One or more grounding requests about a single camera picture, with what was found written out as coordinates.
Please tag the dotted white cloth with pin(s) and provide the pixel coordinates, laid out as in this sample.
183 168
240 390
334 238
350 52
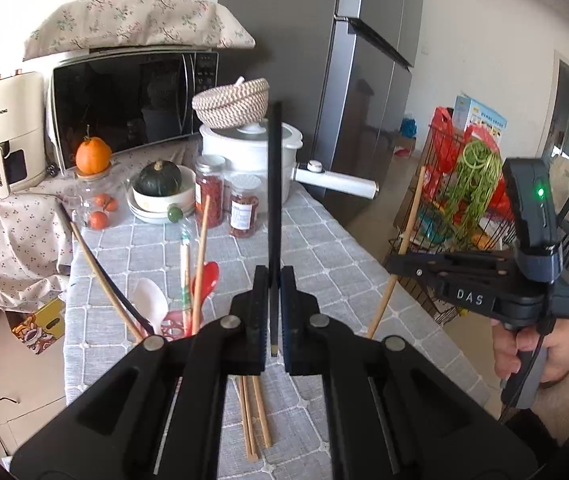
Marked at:
35 245

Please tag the green pumpkin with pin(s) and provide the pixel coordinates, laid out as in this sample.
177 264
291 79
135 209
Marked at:
160 178

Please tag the black wire rack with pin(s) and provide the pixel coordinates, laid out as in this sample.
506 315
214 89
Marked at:
431 234

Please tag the goji berry jar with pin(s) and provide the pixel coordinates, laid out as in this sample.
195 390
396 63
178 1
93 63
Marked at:
210 183

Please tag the large orange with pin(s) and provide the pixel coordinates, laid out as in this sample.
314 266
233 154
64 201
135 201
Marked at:
93 155

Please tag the black microwave oven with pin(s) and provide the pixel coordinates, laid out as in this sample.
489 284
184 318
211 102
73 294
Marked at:
129 98

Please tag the dried fruit jar labelled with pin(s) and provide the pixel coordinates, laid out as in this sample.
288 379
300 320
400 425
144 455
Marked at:
244 202

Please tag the cream air fryer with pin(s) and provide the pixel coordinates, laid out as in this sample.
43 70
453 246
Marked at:
23 160

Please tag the grey checked tablecloth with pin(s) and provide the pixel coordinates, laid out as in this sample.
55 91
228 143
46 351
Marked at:
330 265

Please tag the paper-wrapped chopsticks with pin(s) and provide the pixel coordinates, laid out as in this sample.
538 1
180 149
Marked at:
185 280

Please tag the pink plastic basket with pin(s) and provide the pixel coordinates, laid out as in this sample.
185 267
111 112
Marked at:
178 324

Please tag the white electric pot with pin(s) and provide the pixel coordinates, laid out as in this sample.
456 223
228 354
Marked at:
246 152

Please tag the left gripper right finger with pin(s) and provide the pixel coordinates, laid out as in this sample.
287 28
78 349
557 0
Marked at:
300 349

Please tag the green vegetables bundle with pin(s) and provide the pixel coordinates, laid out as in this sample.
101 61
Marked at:
477 173

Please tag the yellow cardboard box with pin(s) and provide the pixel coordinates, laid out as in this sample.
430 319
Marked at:
41 329

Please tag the glass jar with tangerines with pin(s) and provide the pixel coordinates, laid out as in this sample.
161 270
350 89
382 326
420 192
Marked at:
98 200

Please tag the white plastic spoon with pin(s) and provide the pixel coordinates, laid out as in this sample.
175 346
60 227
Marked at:
151 303

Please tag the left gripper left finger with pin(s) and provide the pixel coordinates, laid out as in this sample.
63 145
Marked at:
248 342

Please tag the white bowl green knob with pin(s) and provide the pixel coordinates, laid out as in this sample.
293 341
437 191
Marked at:
155 209

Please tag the red plastic spoon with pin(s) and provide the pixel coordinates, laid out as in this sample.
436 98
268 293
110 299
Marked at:
208 283

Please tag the right hand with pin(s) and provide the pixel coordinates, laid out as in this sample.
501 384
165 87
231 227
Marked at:
546 424

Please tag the floral cloth cover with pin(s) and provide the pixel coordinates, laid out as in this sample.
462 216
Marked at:
104 24

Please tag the woven rope basket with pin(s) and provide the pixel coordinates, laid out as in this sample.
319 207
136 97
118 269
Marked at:
233 105

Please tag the black chopstick gold band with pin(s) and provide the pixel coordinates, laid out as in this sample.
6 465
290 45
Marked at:
138 319

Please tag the grey refrigerator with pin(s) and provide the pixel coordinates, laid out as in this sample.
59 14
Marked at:
340 68

